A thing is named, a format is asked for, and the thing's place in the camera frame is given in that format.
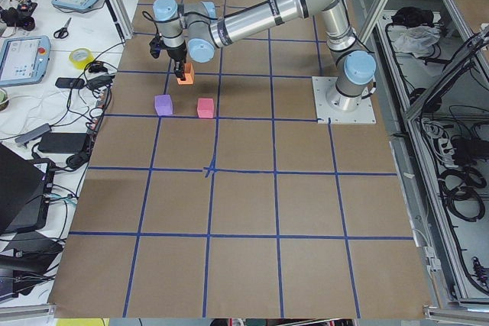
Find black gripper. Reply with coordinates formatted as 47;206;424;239
167;45;187;80

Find orange foam cube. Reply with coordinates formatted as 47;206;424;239
176;63;195;85

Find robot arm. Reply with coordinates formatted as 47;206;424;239
149;0;377;111

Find purple foam cube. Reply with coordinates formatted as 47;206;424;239
154;94;173;116

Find pink foam cube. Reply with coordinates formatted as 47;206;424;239
197;98;215;119

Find yellow tape roll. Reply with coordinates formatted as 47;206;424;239
69;47;95;70

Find near teach pendant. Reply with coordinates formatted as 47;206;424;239
1;36;51;87

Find black laptop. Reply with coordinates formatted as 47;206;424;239
1;145;54;234

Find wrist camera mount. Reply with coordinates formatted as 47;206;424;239
149;35;164;59

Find black handled scissors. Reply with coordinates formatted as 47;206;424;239
53;18;72;40

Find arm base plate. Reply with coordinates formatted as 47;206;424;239
312;76;377;124

